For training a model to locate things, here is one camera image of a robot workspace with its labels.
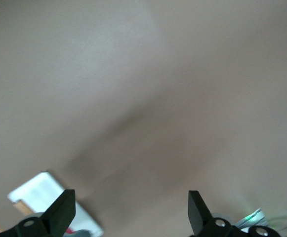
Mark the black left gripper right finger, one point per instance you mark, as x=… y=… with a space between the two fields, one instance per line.
x=198 y=217

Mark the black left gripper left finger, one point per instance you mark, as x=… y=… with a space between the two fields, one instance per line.
x=61 y=212

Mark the red and grey towel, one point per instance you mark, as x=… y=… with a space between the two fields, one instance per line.
x=82 y=233

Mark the white rack base tray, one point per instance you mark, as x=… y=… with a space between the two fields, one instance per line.
x=42 y=187

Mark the wooden rack rod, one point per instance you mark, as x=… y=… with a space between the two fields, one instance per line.
x=22 y=207

